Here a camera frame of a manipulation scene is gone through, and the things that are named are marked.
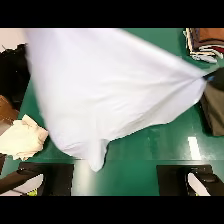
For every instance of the white T-shirt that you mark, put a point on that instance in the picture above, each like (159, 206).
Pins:
(110, 93)

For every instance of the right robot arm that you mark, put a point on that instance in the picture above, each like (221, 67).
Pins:
(171, 180)

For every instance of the cream garment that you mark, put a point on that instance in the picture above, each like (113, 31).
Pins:
(23, 138)

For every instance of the heap of clothes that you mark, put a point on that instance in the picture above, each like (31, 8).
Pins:
(205, 55)

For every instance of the folded brown garment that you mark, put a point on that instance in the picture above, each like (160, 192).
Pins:
(210, 36)

